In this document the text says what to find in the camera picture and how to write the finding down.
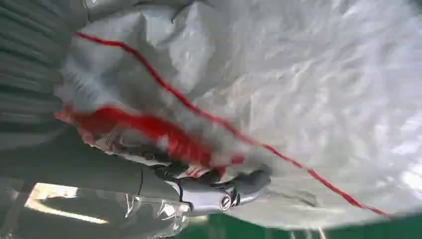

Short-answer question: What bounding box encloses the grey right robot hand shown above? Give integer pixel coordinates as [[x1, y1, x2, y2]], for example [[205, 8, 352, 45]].
[[0, 0, 272, 216]]

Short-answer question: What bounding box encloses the clear plastic wrapped parcel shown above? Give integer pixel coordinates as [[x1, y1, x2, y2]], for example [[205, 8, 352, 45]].
[[0, 178, 193, 239]]

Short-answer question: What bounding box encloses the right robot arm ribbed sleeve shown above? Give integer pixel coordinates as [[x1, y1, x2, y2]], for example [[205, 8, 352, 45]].
[[0, 0, 73, 151]]

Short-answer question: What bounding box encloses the green plastic crate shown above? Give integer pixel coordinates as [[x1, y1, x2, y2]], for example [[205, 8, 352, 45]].
[[171, 212, 422, 239]]

